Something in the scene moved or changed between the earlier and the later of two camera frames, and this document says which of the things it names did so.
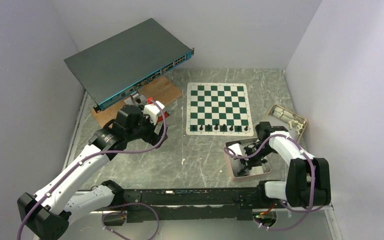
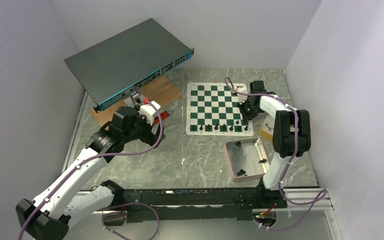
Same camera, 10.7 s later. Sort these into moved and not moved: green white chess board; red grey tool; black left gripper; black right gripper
Moved: black right gripper
Not moved: green white chess board; red grey tool; black left gripper
